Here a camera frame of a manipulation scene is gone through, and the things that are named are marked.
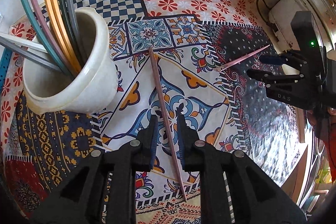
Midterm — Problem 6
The blue-grey chopstick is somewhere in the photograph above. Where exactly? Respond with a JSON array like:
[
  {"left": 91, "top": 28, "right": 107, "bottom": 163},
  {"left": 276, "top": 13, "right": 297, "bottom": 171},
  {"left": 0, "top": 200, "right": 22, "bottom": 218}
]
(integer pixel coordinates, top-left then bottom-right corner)
[{"left": 66, "top": 0, "right": 86, "bottom": 65}]

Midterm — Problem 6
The white ceramic utensil cup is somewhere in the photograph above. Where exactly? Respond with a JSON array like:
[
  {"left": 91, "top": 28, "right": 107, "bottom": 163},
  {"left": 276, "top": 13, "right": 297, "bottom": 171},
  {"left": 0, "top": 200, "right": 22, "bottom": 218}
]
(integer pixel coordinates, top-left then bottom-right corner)
[{"left": 22, "top": 6, "right": 119, "bottom": 115}]

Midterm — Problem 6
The grey chopstick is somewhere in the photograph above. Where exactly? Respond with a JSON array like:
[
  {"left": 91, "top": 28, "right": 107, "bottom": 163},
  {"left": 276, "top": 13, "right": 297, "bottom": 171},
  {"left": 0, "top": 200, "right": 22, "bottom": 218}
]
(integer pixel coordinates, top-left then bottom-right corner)
[{"left": 0, "top": 37, "right": 62, "bottom": 72}]

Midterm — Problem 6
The patchwork patterned tablecloth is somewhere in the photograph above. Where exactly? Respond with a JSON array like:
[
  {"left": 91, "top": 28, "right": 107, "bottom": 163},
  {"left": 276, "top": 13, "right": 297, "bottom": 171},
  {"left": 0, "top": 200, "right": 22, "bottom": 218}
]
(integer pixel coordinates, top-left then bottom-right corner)
[{"left": 1, "top": 0, "right": 306, "bottom": 223}]

